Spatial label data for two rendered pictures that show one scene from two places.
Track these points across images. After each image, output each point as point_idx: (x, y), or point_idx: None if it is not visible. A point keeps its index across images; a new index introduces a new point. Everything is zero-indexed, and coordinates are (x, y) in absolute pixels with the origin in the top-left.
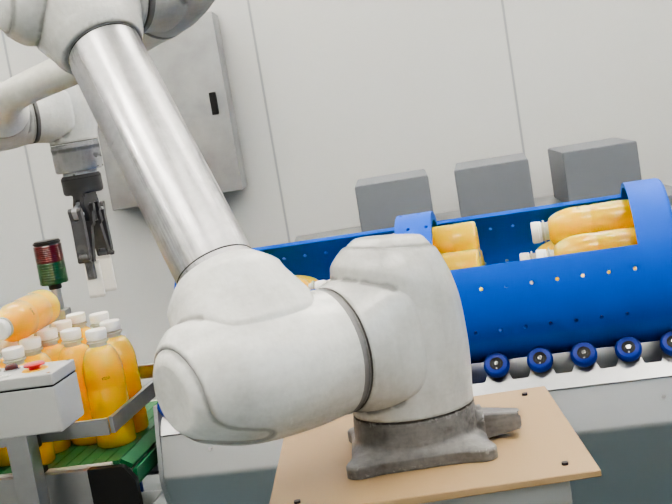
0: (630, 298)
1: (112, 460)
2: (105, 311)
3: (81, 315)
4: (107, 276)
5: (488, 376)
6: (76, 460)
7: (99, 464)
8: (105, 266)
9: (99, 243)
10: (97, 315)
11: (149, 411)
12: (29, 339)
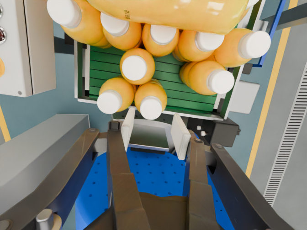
0: None
1: (90, 90)
2: (226, 90)
3: (247, 54)
4: (174, 133)
5: None
6: (99, 65)
7: (85, 83)
8: (177, 140)
9: (187, 161)
10: (211, 83)
11: (191, 94)
12: (107, 20)
